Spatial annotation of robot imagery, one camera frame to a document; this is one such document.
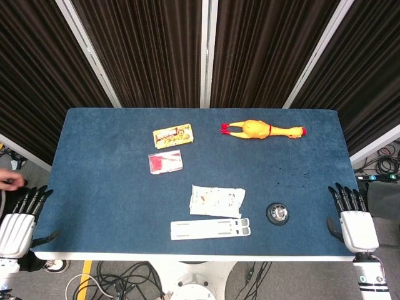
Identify person's hand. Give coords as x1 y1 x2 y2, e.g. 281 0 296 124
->
0 169 26 191

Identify black floor cables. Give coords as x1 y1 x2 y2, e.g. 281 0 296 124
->
95 261 166 300

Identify blue felt table mat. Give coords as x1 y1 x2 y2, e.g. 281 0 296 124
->
31 107 364 258

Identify yellow rubber chicken toy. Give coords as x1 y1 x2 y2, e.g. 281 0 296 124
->
220 118 308 140

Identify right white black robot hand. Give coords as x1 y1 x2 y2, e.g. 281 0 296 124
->
326 182 380 254

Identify white plastic packet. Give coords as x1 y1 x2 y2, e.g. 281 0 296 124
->
189 184 246 219

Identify white folding stand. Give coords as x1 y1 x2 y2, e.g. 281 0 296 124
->
170 217 252 241

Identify yellow snack box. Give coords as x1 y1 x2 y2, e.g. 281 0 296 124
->
152 123 194 149

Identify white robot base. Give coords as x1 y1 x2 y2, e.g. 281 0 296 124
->
149 261 240 300

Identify clear box with red contents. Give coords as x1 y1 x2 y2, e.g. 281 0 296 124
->
147 149 184 175

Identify white floor cable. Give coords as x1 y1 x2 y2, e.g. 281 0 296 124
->
65 274 121 300

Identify black power strip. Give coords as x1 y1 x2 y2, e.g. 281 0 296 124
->
356 173 400 182

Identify black cable bundle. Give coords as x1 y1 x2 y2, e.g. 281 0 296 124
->
373 143 400 176

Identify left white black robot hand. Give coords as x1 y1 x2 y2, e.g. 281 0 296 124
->
0 185 61 259

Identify black white sneaker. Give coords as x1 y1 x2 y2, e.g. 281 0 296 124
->
43 259 71 273

